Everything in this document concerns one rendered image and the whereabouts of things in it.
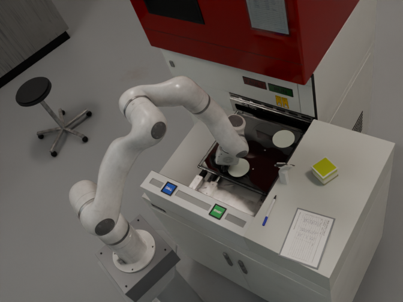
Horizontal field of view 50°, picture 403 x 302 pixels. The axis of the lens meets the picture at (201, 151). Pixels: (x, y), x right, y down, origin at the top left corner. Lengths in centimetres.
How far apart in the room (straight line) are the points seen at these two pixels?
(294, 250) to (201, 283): 118
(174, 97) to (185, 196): 58
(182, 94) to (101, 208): 46
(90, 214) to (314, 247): 80
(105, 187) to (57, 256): 182
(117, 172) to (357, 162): 94
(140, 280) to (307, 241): 67
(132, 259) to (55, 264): 148
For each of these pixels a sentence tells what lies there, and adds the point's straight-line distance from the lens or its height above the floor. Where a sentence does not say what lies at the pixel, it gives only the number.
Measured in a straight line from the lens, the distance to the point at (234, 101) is 216.
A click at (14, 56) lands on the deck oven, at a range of 473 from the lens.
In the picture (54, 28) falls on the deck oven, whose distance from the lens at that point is 478.
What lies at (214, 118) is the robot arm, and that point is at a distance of 157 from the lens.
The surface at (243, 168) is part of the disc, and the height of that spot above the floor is 90.
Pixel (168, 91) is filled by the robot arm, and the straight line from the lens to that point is 142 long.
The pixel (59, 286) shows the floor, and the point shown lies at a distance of 315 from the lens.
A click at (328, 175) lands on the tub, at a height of 102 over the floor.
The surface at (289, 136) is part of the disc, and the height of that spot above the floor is 90.
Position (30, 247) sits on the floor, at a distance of 342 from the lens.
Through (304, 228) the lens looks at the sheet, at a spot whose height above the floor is 97.
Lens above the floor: 249
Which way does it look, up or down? 51 degrees down
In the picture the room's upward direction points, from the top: 25 degrees counter-clockwise
